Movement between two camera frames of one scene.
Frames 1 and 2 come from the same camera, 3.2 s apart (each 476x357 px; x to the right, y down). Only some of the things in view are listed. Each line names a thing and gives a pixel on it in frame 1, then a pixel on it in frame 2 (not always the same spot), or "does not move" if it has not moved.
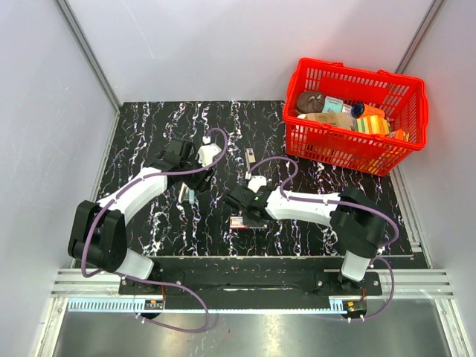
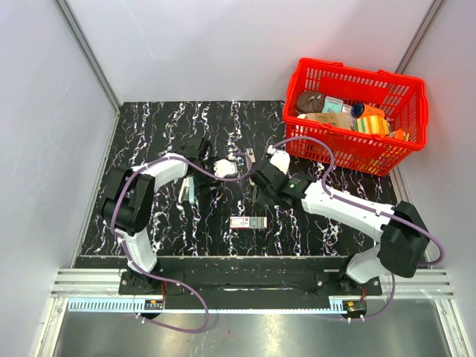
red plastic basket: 352,117 does not move
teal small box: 332,105 does not move
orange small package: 399,134 does not move
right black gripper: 250,223 -> 257,194
